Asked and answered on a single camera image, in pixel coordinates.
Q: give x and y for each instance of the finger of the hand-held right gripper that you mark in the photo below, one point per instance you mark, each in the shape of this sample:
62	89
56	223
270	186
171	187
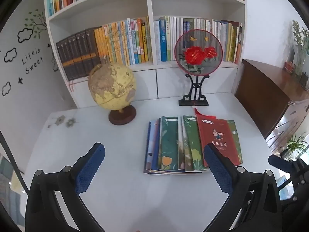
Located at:
277	160
298	188

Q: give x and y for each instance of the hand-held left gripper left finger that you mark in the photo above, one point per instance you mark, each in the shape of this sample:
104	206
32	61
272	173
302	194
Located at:
90	168

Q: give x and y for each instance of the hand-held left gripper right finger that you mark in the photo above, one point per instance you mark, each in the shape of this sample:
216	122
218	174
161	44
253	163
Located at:
218	171

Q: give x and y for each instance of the olive butterfly cover book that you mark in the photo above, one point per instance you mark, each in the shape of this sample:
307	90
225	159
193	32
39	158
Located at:
236	140

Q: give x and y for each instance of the red cartoon cover book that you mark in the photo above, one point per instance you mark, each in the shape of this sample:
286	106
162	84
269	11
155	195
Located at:
217	130

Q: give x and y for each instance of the green beetle cover book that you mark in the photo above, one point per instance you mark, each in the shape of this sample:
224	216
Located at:
193	137

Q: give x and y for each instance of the teal mantis cover book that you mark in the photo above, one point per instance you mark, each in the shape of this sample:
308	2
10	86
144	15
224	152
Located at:
169	145

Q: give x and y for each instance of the fanned pile of books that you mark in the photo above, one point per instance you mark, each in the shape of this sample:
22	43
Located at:
152	149

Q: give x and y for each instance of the row of dark brown books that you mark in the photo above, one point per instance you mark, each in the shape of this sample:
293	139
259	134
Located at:
77	53

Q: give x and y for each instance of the row of orange yellow books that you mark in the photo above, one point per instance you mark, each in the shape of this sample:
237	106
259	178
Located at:
120	43

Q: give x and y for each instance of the row of white blue books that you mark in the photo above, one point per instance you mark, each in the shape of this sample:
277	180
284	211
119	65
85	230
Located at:
164	38

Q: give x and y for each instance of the green potted plant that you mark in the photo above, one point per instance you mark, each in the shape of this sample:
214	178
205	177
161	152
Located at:
295	143

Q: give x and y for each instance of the red tassel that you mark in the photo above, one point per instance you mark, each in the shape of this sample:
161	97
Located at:
200	114

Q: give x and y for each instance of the black fan stand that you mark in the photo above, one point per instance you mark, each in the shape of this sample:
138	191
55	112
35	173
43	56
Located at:
193	101

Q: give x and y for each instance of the brown wooden cabinet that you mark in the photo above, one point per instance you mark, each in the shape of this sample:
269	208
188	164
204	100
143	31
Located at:
260	87

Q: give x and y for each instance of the yellow globe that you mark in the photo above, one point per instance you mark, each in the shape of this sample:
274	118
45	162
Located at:
108	84

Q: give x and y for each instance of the round embroidered flower fan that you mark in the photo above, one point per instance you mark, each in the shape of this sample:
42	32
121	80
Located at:
200	55

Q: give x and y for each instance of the tall potted plant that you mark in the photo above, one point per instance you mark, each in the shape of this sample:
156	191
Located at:
299	43

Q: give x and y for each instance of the white bookshelf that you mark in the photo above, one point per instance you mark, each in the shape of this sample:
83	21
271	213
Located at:
149	2

